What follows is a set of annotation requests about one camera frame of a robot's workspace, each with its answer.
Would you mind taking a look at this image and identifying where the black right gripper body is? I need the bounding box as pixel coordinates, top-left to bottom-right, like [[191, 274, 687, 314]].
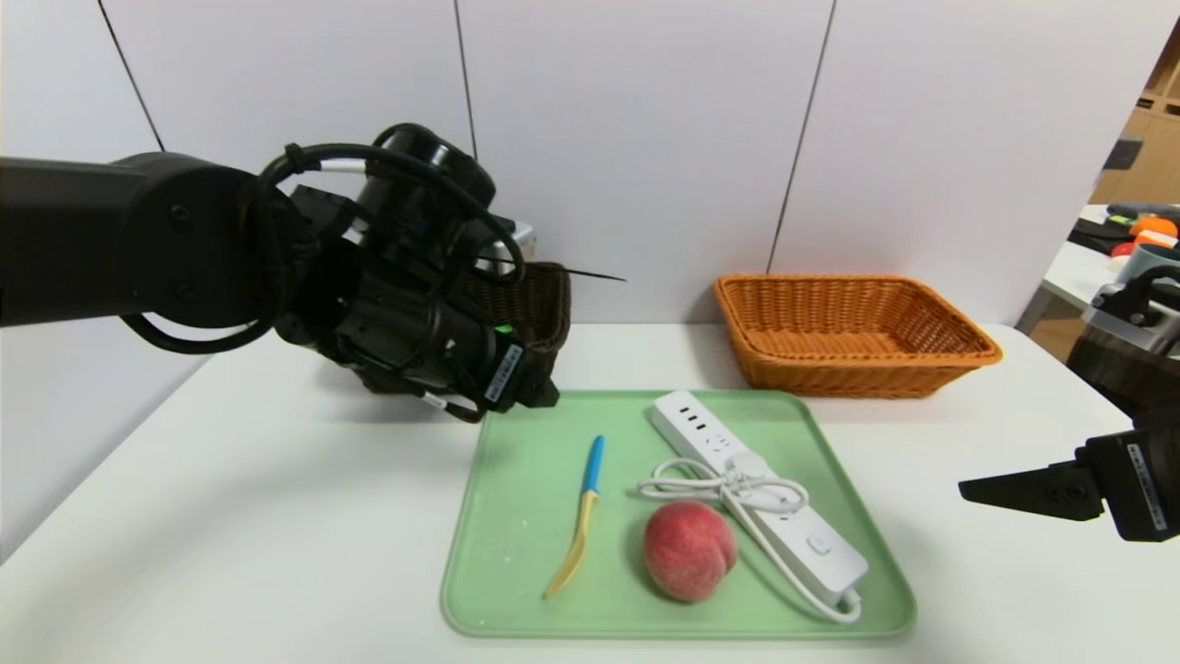
[[1085, 406, 1180, 543]]

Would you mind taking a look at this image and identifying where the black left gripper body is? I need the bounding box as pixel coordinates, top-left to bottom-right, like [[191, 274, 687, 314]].
[[424, 291, 527, 413]]

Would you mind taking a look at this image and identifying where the red peach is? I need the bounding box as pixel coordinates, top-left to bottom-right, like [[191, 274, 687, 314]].
[[643, 501, 738, 603]]

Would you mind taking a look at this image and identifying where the dark brown wicker basket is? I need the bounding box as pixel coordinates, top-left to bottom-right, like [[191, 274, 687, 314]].
[[456, 261, 572, 381]]

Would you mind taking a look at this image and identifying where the orange wicker basket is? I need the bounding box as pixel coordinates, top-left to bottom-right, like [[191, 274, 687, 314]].
[[713, 274, 1003, 399]]

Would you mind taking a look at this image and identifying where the dark woven seat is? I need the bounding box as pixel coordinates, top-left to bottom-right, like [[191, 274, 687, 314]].
[[1069, 327, 1180, 421]]

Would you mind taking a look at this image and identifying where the light green plastic tray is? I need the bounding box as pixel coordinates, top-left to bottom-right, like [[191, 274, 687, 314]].
[[441, 389, 916, 639]]

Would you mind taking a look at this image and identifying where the black zip tie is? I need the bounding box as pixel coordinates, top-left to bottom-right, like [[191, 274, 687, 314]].
[[475, 256, 626, 283]]

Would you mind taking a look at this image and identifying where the grey blue cup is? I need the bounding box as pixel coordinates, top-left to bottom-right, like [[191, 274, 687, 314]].
[[1115, 247, 1180, 282]]

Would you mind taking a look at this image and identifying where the black gear pile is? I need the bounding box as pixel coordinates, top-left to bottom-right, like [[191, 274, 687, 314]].
[[1069, 203, 1180, 255]]

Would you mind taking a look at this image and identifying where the orange object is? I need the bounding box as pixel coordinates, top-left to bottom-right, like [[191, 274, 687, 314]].
[[1129, 217, 1180, 248]]

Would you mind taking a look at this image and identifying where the wooden shelf unit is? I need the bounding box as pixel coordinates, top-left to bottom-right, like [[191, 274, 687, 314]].
[[1088, 9, 1180, 206]]

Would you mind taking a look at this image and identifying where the thin black labelled cable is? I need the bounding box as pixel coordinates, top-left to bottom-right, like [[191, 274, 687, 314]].
[[364, 364, 490, 425]]

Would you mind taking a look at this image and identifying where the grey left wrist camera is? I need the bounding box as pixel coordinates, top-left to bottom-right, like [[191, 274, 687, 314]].
[[475, 219, 537, 275]]

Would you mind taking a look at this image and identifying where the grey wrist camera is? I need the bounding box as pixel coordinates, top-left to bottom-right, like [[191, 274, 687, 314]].
[[1083, 277, 1180, 353], [475, 219, 537, 275]]

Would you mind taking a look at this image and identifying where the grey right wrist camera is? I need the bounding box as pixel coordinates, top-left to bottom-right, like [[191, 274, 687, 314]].
[[1083, 277, 1180, 353]]

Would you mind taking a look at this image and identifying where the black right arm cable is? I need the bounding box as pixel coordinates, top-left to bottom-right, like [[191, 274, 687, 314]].
[[1092, 266, 1180, 319]]

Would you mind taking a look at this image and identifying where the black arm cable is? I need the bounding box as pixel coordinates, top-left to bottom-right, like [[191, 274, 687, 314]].
[[120, 141, 528, 356], [1092, 266, 1180, 319]]

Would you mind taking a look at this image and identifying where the white power strip with cord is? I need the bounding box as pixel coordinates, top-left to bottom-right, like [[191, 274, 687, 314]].
[[636, 390, 869, 624]]

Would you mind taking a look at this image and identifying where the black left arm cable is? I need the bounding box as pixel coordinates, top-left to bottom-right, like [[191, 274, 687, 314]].
[[120, 141, 528, 356]]

